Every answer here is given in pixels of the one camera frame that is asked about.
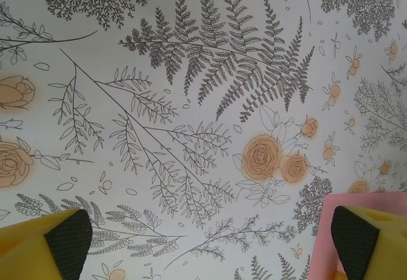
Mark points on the pink square paper sheet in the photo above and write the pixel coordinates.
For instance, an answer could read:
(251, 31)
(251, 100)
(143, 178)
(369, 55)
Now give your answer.
(365, 201)

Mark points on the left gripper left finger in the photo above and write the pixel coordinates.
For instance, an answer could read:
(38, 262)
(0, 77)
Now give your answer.
(38, 248)

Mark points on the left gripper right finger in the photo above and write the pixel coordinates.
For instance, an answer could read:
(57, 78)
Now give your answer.
(375, 248)

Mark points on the floral patterned table cover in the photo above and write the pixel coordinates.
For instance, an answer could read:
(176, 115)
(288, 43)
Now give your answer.
(203, 102)

